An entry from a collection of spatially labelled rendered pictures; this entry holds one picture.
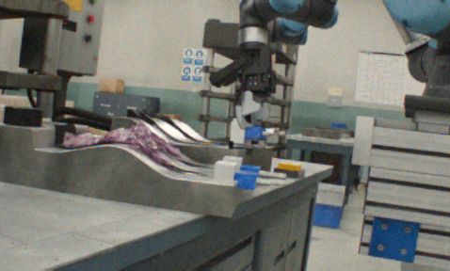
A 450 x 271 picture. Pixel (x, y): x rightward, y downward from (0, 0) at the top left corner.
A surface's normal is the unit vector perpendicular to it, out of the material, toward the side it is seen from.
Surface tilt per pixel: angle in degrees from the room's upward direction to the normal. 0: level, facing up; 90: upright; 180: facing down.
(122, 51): 90
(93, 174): 90
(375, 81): 90
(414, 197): 90
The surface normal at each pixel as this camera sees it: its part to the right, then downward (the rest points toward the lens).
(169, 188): -0.14, 0.04
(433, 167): -0.40, 0.00
